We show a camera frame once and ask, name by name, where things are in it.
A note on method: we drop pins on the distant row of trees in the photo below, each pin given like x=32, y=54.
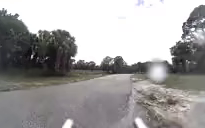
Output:
x=113, y=63

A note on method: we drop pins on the grey asphalt path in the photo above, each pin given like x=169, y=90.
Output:
x=90, y=96

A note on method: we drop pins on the clump of palm trees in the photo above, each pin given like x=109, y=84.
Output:
x=56, y=50

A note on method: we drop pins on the patchy grass verge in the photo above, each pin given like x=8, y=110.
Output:
x=40, y=81

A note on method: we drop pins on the robot's own part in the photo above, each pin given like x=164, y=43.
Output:
x=67, y=124
x=140, y=123

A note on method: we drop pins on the sandy grass verge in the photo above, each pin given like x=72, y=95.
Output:
x=163, y=100

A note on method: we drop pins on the large dark tree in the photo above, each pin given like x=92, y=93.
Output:
x=196, y=40

